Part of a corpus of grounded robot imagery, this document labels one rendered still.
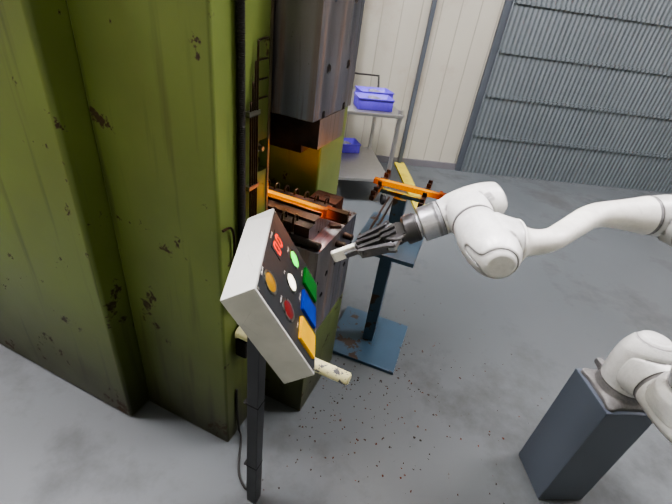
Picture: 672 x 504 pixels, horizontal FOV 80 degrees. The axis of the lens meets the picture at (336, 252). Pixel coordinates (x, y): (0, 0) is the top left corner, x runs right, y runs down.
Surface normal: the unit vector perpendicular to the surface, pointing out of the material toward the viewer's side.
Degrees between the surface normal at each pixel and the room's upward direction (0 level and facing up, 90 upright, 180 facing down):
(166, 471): 0
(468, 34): 90
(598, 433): 90
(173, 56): 90
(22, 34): 90
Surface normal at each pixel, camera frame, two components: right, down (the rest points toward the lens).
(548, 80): 0.04, 0.55
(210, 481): 0.12, -0.83
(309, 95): -0.40, 0.46
